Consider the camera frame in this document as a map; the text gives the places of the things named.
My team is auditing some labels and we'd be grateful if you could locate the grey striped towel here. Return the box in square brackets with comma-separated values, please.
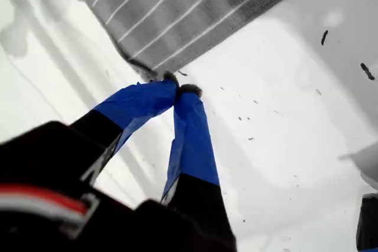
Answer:
[64, 0, 330, 81]

